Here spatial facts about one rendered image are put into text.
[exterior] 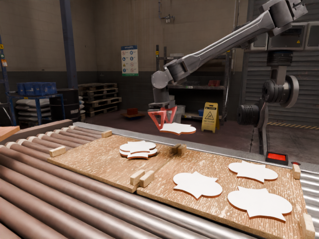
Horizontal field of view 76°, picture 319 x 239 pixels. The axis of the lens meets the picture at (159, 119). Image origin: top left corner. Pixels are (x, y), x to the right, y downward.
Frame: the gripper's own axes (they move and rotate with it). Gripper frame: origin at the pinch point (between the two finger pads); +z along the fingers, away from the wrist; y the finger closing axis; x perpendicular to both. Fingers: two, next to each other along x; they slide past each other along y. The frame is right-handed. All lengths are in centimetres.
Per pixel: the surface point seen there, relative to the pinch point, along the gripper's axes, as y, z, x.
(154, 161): -8.2, 11.8, 2.0
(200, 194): -20.9, 13.8, -19.2
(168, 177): -15.9, 13.0, -7.4
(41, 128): -2, 0, 77
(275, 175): -0.6, 16.3, -36.6
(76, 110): 216, 17, 320
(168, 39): 465, -132, 205
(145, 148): -3.9, 8.4, 7.7
